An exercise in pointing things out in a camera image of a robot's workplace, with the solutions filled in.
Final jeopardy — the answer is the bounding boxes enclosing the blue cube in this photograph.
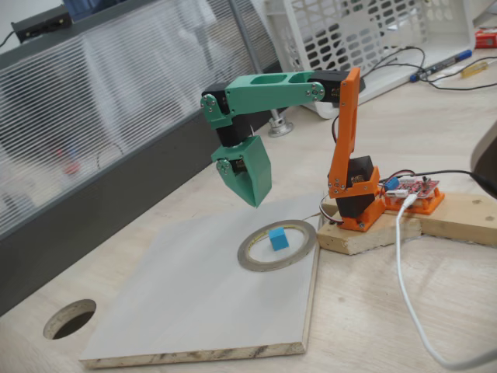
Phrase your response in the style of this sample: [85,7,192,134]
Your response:
[268,228,290,251]

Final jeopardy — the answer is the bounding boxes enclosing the grey plywood board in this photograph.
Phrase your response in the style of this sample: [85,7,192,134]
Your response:
[78,193,322,369]

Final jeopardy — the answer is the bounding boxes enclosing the grey frosted desk partition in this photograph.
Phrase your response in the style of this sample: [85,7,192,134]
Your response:
[0,0,287,318]

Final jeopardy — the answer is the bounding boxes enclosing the red controller board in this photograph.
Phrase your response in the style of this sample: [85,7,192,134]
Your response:
[384,176,442,200]

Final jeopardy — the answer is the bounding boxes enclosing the orange controller board holder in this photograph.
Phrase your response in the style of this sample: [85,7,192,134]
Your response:
[382,187,446,216]

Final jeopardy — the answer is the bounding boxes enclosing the long wooden base plank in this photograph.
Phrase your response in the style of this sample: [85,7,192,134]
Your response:
[382,192,497,248]

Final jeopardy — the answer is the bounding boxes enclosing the blue marker pen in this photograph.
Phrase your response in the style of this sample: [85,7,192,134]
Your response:
[409,49,474,82]

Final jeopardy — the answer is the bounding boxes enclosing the white perforated plastic basket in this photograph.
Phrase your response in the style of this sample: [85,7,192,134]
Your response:
[263,0,477,120]

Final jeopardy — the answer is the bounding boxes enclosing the grey rounded chair part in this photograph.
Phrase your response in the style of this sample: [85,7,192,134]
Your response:
[469,120,497,180]

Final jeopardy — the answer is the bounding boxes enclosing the black box device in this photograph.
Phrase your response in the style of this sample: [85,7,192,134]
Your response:
[10,4,73,43]

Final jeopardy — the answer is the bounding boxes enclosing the small red box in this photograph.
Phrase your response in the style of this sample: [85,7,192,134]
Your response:
[474,30,497,50]

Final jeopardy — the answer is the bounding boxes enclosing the metal partition post with foot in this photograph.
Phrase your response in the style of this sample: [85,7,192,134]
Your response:
[228,0,295,138]

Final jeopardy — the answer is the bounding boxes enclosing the grey tape ring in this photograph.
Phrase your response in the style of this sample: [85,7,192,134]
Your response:
[237,219,318,273]

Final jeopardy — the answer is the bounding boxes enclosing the white usb cable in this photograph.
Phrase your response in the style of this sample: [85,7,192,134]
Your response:
[394,193,497,371]

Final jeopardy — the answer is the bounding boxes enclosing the black power cable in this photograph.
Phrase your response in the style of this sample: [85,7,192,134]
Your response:
[417,169,497,199]

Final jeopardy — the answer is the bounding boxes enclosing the yellow transparent tool handle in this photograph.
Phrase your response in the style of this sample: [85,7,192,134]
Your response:
[461,57,497,78]

